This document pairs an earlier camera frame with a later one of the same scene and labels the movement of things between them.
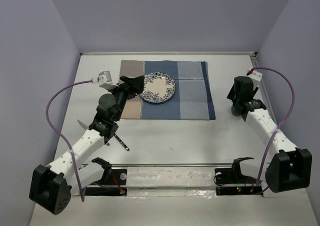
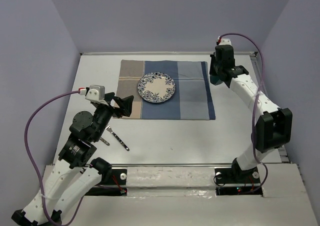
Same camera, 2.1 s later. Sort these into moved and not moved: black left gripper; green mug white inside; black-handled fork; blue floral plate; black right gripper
Moved: green mug white inside; black right gripper; black left gripper
Not moved: black-handled fork; blue floral plate
